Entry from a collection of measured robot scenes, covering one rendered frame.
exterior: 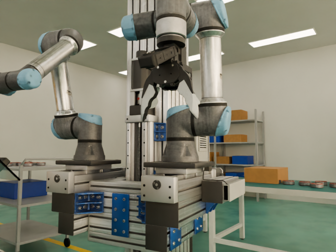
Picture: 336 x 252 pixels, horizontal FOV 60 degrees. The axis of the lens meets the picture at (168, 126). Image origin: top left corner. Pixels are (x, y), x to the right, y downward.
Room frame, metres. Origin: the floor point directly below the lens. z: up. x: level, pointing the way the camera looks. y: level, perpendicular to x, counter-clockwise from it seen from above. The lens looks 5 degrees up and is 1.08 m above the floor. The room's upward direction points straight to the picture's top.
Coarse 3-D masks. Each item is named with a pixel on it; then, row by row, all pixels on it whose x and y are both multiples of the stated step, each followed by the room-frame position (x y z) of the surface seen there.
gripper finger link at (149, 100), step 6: (150, 84) 0.70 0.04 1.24; (150, 90) 0.70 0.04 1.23; (156, 90) 0.70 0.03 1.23; (144, 96) 0.70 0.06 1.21; (150, 96) 0.70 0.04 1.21; (156, 96) 0.73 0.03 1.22; (144, 102) 0.70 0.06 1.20; (150, 102) 0.71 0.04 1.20; (156, 102) 0.75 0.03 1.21; (144, 108) 0.70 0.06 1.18; (144, 114) 0.71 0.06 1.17
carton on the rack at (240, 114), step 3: (231, 111) 6.72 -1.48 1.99; (234, 111) 6.68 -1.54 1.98; (237, 111) 6.64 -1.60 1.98; (240, 111) 6.60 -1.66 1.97; (243, 111) 6.71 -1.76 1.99; (246, 111) 6.88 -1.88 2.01; (231, 114) 6.72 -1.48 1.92; (234, 114) 6.68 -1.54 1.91; (237, 114) 6.64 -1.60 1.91; (240, 114) 6.60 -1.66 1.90; (243, 114) 6.71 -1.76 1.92; (246, 114) 6.87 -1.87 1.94; (231, 117) 6.72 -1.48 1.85; (234, 117) 6.68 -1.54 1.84; (237, 117) 6.64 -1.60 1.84; (240, 117) 6.60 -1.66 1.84; (243, 117) 6.71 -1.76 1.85; (246, 117) 6.87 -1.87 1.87
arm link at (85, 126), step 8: (72, 120) 1.42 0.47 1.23; (80, 120) 1.40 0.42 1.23; (88, 120) 1.38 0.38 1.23; (96, 120) 1.40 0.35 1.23; (72, 128) 1.41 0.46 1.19; (80, 128) 1.39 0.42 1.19; (88, 128) 1.39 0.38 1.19; (96, 128) 1.40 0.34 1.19; (80, 136) 1.39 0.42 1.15; (88, 136) 1.39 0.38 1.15; (96, 136) 1.40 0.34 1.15
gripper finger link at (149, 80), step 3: (150, 75) 0.70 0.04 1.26; (147, 78) 0.70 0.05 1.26; (150, 78) 0.70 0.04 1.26; (147, 81) 0.70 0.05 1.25; (150, 81) 0.70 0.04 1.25; (153, 81) 0.69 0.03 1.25; (144, 84) 0.70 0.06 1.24; (147, 84) 0.70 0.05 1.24; (153, 84) 0.69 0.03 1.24; (156, 84) 0.70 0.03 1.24; (144, 87) 0.70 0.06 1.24; (144, 90) 0.70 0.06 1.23; (141, 96) 0.71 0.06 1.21
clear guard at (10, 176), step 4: (0, 160) 0.71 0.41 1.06; (0, 164) 0.72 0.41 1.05; (4, 164) 0.72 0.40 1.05; (0, 168) 0.74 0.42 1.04; (4, 168) 0.73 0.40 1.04; (8, 168) 0.73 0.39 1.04; (0, 172) 0.77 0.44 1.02; (4, 172) 0.75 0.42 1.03; (8, 172) 0.74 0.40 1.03; (12, 172) 0.73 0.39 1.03; (0, 176) 0.79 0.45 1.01; (4, 176) 0.78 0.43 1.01; (8, 176) 0.76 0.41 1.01; (12, 176) 0.75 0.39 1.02; (16, 176) 0.74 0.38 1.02
